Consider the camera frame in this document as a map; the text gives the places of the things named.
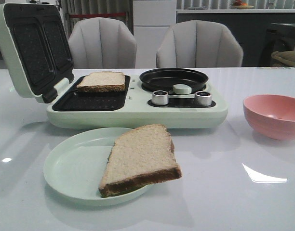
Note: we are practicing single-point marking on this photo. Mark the fruit plate on counter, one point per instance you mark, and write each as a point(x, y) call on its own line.
point(239, 4)

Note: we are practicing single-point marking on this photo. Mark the dark grey counter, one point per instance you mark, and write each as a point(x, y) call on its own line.
point(254, 29)

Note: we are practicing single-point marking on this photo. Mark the right silver control knob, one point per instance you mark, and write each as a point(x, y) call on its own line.
point(203, 98)

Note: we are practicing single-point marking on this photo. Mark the right beige upholstered chair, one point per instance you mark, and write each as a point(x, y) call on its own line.
point(197, 43)

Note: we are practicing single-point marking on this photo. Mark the beige upholstered chair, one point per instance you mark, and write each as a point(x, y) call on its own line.
point(97, 43)
point(197, 43)

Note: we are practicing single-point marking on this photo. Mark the silver control knob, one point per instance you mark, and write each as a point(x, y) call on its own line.
point(160, 97)
point(203, 98)

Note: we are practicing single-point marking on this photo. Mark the mint green breakfast maker lid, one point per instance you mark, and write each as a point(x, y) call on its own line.
point(35, 49)

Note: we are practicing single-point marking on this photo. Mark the left silver control knob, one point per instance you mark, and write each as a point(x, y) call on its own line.
point(160, 97)

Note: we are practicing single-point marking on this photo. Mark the pink bowl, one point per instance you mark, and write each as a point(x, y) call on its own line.
point(271, 115)

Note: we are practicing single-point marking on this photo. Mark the white cabinet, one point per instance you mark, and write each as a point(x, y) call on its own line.
point(151, 18)

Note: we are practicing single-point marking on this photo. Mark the left beige upholstered chair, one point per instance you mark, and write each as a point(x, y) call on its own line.
point(97, 43)

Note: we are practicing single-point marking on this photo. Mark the black round frying pan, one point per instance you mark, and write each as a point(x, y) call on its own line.
point(166, 78)

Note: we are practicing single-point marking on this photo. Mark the mint green round plate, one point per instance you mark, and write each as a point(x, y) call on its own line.
point(75, 167)

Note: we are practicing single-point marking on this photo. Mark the tan cushion at right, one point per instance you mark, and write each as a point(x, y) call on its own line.
point(285, 58)

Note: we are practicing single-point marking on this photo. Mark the mint green breakfast maker base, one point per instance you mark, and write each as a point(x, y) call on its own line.
point(133, 108)

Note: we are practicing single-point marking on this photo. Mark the bread slice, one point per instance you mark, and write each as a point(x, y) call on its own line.
point(140, 157)
point(105, 81)

